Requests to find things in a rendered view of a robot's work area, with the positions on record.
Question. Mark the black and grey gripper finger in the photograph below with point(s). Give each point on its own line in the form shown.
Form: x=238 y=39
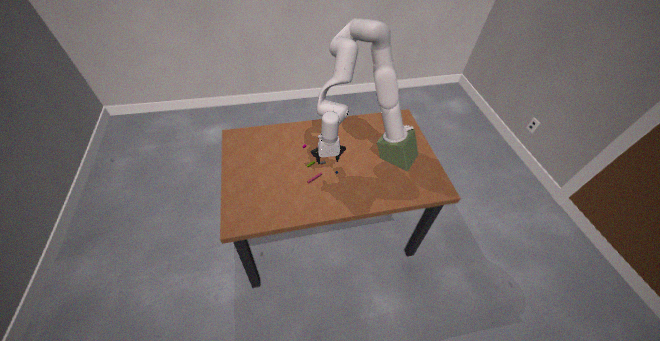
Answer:
x=316 y=154
x=343 y=148

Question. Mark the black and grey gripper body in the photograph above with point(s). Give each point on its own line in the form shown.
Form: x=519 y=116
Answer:
x=326 y=150

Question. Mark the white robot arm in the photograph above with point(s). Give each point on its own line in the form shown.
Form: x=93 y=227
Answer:
x=346 y=51

